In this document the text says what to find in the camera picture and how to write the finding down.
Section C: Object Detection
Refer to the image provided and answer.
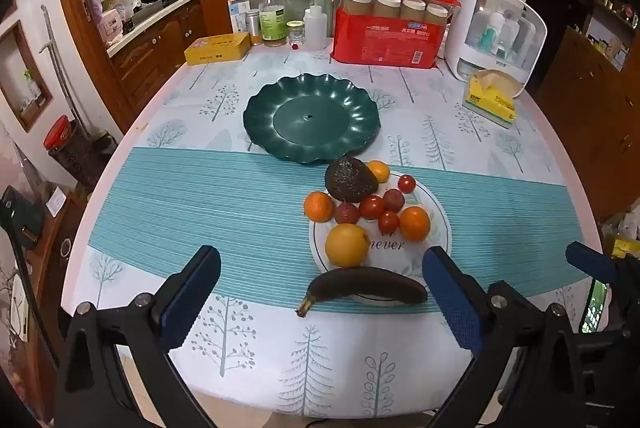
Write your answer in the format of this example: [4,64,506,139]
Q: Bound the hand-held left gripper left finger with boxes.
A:
[54,245,222,428]

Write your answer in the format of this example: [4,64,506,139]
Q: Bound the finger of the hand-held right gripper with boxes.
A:
[566,241,619,284]

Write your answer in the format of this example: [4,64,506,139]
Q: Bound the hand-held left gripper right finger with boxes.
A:
[421,245,588,428]

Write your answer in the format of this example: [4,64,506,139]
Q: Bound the white round plate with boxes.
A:
[309,169,452,306]

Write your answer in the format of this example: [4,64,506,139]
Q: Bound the orange mandarin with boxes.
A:
[398,205,432,242]
[303,191,335,223]

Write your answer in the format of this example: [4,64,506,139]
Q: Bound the large yellow orange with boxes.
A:
[325,223,370,269]

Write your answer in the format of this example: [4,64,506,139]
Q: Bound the dark red wrinkled fruit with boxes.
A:
[334,202,360,225]
[382,189,406,213]

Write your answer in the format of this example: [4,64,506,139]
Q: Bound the dark avocado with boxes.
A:
[324,155,380,203]

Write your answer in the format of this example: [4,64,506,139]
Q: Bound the dark green scalloped plate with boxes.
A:
[243,75,382,165]

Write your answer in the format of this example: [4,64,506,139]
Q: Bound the overripe dark banana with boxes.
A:
[296,267,429,318]

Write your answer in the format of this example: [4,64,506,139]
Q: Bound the tree print tablecloth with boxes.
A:
[60,37,603,419]

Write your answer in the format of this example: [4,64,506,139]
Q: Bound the small yellow mandarin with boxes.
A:
[366,161,391,184]

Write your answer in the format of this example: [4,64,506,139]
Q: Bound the yellow tissue pack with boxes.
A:
[462,69,518,129]

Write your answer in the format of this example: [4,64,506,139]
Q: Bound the red lidded jar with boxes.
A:
[43,115,103,189]

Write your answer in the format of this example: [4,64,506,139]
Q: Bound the white sterilizer cabinet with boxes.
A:
[445,0,548,98]

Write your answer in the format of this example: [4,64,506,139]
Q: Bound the yellow cardboard box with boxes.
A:
[184,33,252,66]

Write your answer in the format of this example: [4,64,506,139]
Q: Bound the wooden kitchen cabinet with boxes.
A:
[107,0,207,106]

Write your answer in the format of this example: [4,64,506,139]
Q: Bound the red package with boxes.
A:
[331,0,461,69]

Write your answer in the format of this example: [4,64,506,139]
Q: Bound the metal can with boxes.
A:
[246,9,263,45]

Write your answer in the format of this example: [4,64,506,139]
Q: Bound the white and blue carton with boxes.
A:
[227,0,252,34]

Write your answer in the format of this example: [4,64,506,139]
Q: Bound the glass bottle with green label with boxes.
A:
[259,0,288,45]

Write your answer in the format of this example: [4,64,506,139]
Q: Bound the white squeeze bottle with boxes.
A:
[286,0,326,50]

